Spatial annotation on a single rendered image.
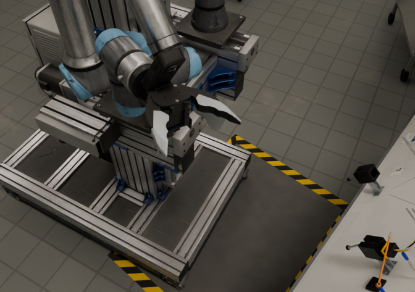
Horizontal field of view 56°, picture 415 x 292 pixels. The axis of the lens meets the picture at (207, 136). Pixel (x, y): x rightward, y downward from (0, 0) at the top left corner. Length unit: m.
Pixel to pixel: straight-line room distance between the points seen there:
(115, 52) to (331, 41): 3.04
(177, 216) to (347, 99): 1.66
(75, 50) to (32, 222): 1.62
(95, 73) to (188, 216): 1.20
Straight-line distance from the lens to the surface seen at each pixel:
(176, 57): 0.64
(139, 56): 0.76
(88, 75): 1.10
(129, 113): 0.90
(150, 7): 0.91
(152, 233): 2.09
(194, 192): 2.19
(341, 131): 2.90
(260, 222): 2.35
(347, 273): 1.21
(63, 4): 1.01
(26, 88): 3.36
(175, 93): 0.69
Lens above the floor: 2.06
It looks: 49 degrees down
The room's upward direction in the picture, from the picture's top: straight up
